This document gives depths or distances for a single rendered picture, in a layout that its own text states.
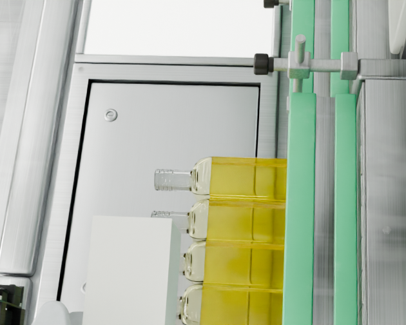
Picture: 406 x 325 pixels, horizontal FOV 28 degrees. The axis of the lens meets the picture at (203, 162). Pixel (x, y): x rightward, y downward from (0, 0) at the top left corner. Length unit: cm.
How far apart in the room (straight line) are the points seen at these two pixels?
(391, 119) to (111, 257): 46
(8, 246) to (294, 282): 51
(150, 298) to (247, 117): 71
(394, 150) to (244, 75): 42
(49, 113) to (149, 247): 75
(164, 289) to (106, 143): 71
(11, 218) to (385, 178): 60
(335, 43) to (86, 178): 43
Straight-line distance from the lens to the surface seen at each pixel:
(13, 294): 66
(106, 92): 132
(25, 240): 125
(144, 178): 125
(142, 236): 60
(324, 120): 98
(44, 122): 132
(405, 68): 100
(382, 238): 91
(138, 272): 60
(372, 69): 100
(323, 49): 114
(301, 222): 92
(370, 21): 115
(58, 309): 60
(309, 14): 117
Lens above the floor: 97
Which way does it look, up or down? 6 degrees up
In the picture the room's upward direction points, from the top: 88 degrees counter-clockwise
